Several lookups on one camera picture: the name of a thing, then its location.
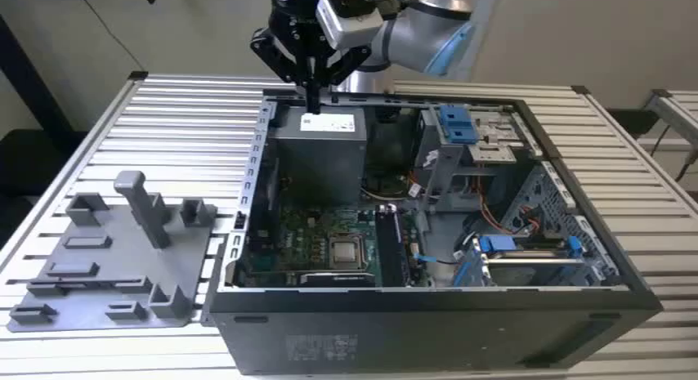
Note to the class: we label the hard disk in blue carrier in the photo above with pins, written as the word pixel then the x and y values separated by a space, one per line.
pixel 497 244

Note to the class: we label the black PC case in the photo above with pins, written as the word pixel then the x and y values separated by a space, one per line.
pixel 382 339

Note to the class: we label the metal slat side table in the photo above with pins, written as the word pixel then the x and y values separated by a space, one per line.
pixel 673 110

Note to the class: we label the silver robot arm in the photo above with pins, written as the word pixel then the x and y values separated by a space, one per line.
pixel 414 41

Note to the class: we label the grey parts rack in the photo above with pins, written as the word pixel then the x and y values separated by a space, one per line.
pixel 126 257

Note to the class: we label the grey power supply unit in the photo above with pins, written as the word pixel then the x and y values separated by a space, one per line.
pixel 317 163

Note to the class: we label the black graphics card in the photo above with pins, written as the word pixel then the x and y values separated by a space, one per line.
pixel 338 278

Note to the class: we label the black RAM stick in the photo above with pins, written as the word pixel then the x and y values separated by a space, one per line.
pixel 390 245
pixel 92 282

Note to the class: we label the silver CPU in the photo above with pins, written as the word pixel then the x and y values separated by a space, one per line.
pixel 347 252

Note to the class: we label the blue drive latch bracket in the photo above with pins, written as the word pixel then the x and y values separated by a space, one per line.
pixel 457 122

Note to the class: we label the green motherboard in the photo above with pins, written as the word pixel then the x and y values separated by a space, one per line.
pixel 306 233

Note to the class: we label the grey metal drive cage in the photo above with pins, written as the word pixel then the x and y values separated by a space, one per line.
pixel 490 155

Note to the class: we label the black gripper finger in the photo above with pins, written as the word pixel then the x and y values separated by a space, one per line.
pixel 349 63
pixel 275 55

